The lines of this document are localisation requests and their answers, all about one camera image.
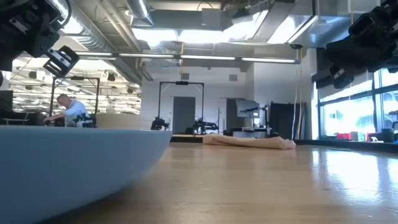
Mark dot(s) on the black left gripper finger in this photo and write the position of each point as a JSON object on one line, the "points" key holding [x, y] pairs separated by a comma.
{"points": [[67, 56], [19, 25]]}

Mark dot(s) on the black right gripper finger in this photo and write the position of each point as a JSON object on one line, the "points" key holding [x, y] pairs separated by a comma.
{"points": [[345, 80], [354, 28]]}

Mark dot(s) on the blue plate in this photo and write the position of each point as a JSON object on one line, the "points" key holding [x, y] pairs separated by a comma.
{"points": [[68, 168]]}

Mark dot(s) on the background black robot arm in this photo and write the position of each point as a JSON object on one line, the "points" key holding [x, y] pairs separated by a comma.
{"points": [[159, 124], [205, 126]]}

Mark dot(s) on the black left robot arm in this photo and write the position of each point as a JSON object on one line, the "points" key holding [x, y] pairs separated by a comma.
{"points": [[3, 62]]}

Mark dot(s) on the long ceiling light tube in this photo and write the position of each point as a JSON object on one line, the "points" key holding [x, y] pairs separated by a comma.
{"points": [[268, 60], [146, 55], [207, 58], [93, 53]]}

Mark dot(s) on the person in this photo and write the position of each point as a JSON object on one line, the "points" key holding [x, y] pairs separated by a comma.
{"points": [[74, 110]]}

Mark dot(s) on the red items on sill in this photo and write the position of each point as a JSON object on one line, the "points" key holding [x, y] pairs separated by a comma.
{"points": [[343, 136]]}

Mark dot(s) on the dark bin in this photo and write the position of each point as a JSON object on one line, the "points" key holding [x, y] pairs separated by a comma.
{"points": [[388, 135]]}

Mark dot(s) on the black standing panel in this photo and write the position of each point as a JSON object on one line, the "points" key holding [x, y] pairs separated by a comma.
{"points": [[281, 119]]}

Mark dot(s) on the light wooden panel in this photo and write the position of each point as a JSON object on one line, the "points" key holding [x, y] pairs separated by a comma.
{"points": [[122, 121]]}

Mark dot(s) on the computer monitor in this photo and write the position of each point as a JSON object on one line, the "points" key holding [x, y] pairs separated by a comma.
{"points": [[247, 108]]}

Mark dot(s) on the folded pale cloth napkin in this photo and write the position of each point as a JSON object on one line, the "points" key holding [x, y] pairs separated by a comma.
{"points": [[248, 142]]}

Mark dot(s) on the grey door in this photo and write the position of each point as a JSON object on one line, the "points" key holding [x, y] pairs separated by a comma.
{"points": [[183, 113]]}

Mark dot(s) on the rectangular silver air duct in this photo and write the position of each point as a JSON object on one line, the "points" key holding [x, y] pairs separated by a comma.
{"points": [[329, 28]]}

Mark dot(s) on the black window frame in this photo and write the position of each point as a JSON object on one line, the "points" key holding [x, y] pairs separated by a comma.
{"points": [[377, 90]]}

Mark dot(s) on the black gantry frame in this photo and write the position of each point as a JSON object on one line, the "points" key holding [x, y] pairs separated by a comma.
{"points": [[97, 99], [182, 83]]}

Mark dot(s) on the ceiling security camera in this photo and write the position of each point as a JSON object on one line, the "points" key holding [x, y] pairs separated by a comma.
{"points": [[296, 46]]}

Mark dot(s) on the black table edge rail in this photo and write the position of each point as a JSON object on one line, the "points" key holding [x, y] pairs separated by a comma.
{"points": [[351, 145]]}

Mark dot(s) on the round silver air duct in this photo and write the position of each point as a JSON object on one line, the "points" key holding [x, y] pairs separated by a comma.
{"points": [[140, 11]]}

